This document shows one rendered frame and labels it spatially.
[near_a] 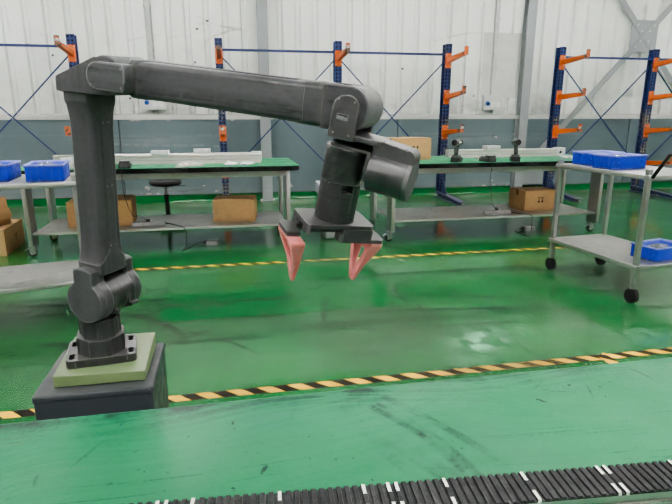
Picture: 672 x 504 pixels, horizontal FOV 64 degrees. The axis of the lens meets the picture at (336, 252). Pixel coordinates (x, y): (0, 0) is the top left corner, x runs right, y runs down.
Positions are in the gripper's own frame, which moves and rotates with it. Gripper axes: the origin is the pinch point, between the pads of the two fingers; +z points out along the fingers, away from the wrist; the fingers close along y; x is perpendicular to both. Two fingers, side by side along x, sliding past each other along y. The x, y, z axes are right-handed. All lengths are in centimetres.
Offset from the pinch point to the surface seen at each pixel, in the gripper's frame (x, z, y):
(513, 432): -19.9, 17.0, 27.0
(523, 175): 595, 136, 597
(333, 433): -10.2, 21.9, 1.9
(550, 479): -32.9, 11.5, 20.0
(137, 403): 14.6, 33.3, -24.2
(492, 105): 628, 39, 523
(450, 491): -30.2, 13.4, 7.6
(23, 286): 253, 139, -71
